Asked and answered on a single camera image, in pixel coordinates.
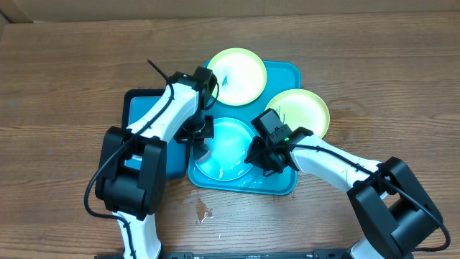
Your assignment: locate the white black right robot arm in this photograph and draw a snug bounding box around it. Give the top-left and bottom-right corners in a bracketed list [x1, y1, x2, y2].
[245, 126, 445, 258]

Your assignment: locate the teal serving tray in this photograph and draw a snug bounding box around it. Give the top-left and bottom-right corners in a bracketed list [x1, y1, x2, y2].
[188, 61, 301, 196]

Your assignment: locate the white plate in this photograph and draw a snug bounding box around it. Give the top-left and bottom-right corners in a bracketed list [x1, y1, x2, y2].
[195, 117, 254, 181]

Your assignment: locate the yellow plate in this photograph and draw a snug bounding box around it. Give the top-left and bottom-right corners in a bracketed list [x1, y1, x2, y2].
[266, 89, 330, 137]
[205, 47, 267, 106]

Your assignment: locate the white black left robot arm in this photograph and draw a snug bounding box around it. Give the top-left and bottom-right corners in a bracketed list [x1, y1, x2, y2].
[85, 67, 218, 258]

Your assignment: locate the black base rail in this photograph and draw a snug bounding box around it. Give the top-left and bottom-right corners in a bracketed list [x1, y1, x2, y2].
[93, 248, 414, 259]

